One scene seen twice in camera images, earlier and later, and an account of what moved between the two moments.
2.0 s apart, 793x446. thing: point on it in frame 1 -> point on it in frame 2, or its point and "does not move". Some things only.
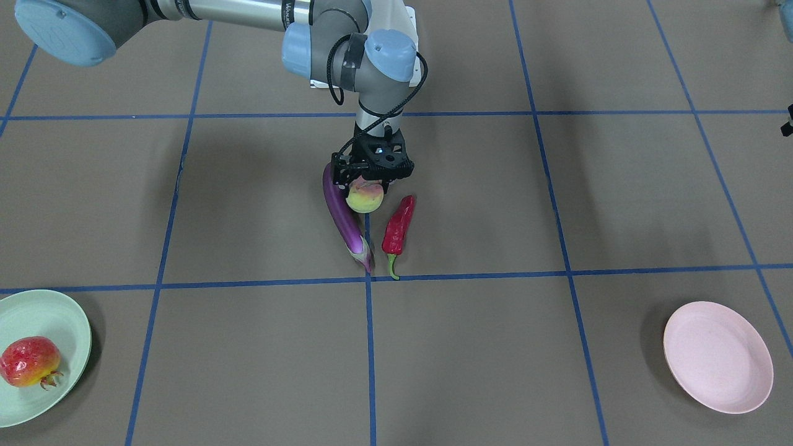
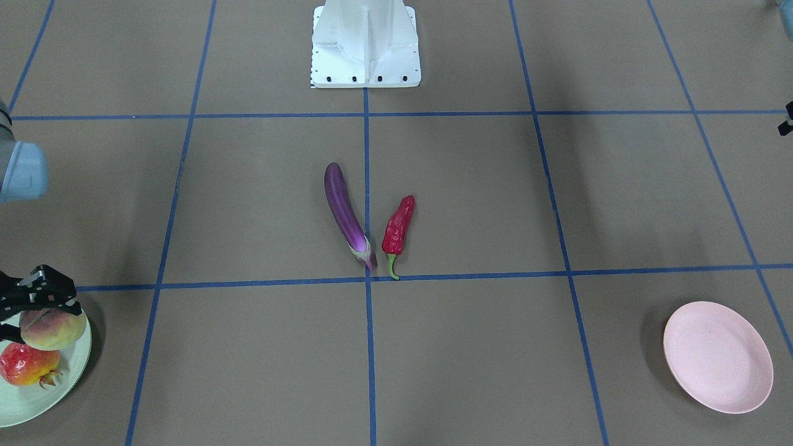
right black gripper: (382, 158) -> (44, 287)
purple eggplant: (346, 220) does not move
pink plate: (717, 358) does not move
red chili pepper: (396, 231) does not move
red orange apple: (26, 360) does not move
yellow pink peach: (365, 196) -> (52, 329)
